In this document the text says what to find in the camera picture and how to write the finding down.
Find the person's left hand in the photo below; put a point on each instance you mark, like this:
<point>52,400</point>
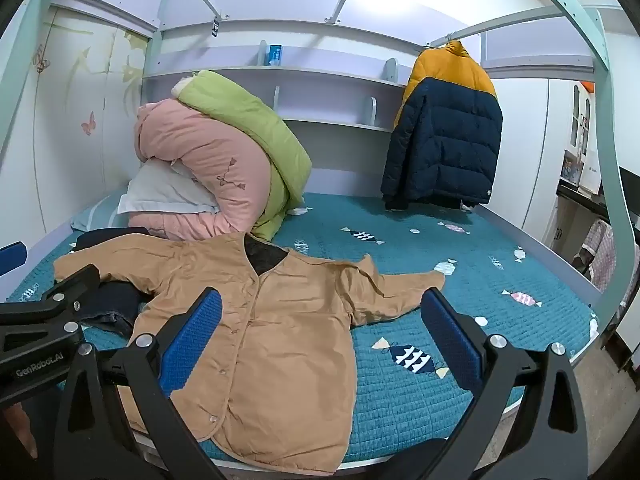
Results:
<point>17,432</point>

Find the lavender headboard shelf unit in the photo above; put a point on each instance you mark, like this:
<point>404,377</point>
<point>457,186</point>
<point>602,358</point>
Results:
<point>330,90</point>

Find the black desk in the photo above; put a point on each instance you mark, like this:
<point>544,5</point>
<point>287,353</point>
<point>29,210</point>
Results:
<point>580,197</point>

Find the black monitor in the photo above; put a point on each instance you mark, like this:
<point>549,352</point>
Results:
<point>630,195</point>

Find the tan button-up jacket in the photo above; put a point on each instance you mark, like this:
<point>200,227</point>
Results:
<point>280,335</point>

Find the pink quilt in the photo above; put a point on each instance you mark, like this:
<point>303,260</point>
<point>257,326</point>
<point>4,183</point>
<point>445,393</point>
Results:
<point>210,160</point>

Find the navy and yellow puffer jacket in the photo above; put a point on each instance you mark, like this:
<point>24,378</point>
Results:
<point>445,145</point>

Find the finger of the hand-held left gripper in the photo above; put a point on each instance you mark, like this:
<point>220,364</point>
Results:
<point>12,259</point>
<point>75,287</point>

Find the light blue striped pillow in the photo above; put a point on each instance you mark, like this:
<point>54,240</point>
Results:
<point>97,215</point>

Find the dark navy garment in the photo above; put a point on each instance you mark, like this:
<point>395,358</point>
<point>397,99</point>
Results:
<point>115,305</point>

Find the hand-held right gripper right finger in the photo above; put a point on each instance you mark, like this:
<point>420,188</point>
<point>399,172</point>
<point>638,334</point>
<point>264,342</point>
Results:
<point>450,340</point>

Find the white glass-door cabinet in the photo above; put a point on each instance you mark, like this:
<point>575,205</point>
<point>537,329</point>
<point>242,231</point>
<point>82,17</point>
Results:
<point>582,120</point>

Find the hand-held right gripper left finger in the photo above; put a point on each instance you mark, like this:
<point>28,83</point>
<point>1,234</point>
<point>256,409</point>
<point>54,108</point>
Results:
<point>192,340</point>

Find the plain white wardrobe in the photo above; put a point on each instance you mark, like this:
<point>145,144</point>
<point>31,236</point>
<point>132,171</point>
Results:
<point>525,160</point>

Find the mint green canopy frame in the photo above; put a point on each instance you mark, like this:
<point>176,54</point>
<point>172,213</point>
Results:
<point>616,200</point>

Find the small blue box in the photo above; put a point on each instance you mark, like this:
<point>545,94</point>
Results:
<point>275,55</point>

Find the lavender bed frame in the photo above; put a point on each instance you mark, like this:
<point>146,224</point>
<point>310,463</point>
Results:
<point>550,260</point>

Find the white pillow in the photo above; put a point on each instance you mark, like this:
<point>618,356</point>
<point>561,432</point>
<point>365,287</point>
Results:
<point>160,192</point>

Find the teal quilted bed mat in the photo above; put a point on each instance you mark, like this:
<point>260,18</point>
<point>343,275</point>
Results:
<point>450,360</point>

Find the green quilt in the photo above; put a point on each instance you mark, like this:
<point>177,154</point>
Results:
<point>250,115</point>

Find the black hanging tag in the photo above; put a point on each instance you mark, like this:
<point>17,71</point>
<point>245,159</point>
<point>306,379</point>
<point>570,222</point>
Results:
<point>215,27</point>

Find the checkered cloth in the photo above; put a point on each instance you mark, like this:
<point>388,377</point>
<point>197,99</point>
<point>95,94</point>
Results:
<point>600,255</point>

